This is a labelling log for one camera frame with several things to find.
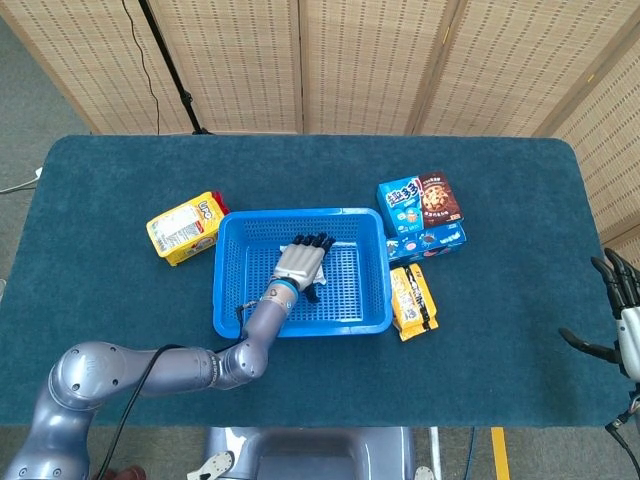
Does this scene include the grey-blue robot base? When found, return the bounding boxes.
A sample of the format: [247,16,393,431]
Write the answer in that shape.
[187,426,436,480]

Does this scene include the oreo cookie pack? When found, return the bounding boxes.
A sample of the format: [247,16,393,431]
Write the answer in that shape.
[385,222,469,264]

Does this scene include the orange snack packet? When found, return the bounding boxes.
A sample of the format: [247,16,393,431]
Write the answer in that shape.
[389,263,440,343]

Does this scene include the dark red shoes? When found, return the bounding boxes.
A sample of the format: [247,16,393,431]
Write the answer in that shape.
[107,464,147,480]

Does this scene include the black tripod stand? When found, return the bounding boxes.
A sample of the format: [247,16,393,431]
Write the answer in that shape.
[137,0,214,136]

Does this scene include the blue-brown cookie box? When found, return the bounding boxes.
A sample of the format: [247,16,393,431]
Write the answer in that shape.
[376,172,465,239]

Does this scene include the yellow rectangular tea pack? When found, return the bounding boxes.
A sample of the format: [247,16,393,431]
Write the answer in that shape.
[145,190,231,267]

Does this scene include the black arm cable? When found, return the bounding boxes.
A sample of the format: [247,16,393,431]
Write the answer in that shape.
[94,299,261,480]
[604,419,640,466]

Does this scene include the thin black hanging cable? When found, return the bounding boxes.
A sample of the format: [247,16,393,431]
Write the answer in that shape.
[121,0,161,135]

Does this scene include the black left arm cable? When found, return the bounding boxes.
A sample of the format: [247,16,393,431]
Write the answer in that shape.
[94,299,261,480]

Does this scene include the small white cake packet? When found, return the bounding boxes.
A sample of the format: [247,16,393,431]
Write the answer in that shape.
[277,243,328,286]

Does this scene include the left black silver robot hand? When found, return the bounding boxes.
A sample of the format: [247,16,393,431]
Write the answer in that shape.
[272,232,337,304]

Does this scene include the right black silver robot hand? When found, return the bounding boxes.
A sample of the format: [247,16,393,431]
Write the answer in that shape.
[558,247,640,379]

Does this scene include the blue floor cable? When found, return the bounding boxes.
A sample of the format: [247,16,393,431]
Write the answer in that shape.
[462,427,477,480]

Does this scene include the bamboo folding screen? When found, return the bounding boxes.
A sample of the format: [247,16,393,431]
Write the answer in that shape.
[0,0,640,321]

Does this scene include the blue plastic perforated basket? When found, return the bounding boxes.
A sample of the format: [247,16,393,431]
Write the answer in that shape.
[212,207,394,340]

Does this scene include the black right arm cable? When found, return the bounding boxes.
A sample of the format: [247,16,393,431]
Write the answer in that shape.
[604,419,640,466]

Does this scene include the teal carpet table mat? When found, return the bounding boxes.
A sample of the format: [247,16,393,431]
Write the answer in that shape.
[0,133,640,429]

